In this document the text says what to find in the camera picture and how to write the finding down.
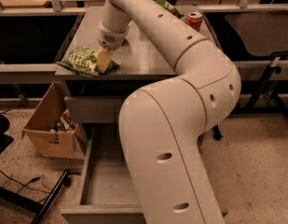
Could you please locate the black chair base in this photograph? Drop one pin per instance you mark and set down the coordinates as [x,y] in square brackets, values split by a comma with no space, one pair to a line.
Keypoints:
[5,140]

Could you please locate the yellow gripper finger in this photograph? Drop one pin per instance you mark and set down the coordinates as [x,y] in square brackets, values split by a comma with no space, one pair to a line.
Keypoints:
[104,57]

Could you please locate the green orange chip bag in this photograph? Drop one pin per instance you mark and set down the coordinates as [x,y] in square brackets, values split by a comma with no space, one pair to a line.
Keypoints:
[168,6]

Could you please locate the closed grey top drawer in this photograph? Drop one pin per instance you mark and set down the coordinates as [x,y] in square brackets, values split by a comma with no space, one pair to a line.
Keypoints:
[85,109]

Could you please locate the cardboard box with items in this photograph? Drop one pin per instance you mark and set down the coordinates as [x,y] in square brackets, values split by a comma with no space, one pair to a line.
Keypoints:
[49,132]

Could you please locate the green jalapeno chip bag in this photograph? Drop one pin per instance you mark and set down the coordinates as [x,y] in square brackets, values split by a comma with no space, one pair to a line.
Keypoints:
[82,62]

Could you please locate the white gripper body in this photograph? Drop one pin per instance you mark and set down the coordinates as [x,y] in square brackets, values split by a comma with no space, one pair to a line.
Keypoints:
[111,38]

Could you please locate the orange soda can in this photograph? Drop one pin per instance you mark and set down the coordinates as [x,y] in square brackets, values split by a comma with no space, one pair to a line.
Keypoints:
[194,20]

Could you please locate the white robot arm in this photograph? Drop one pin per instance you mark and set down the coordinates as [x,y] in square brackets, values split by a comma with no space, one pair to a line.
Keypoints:
[160,124]

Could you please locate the open grey middle drawer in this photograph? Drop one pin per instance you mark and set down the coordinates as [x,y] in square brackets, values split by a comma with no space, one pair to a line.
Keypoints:
[108,195]

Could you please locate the grey drawer cabinet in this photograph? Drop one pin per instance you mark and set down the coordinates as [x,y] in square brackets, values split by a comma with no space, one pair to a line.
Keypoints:
[140,64]

